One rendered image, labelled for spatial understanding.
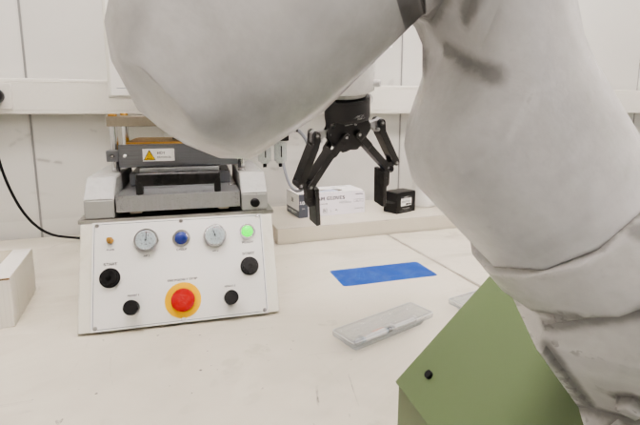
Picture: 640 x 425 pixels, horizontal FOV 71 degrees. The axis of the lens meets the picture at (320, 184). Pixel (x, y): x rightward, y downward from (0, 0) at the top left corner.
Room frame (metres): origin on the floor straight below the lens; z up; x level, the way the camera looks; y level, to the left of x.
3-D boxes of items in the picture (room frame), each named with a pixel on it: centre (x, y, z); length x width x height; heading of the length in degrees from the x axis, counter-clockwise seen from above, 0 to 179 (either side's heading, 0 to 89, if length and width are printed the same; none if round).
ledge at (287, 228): (1.50, -0.23, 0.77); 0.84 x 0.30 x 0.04; 109
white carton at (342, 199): (1.45, -0.02, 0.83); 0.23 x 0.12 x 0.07; 112
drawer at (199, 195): (0.96, 0.30, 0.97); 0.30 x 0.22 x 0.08; 15
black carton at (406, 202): (1.46, -0.26, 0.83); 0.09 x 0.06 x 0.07; 127
